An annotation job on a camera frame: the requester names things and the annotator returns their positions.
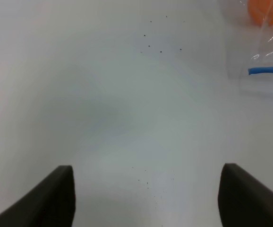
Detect clear bag with blue zipper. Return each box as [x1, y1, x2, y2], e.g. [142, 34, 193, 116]
[219, 0, 273, 96]

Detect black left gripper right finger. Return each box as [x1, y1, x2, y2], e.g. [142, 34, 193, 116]
[218, 163, 273, 227]

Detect orange ball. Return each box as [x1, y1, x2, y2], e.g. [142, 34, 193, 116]
[247, 0, 273, 26]

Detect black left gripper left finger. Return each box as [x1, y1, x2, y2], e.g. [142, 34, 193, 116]
[0, 166, 76, 227]

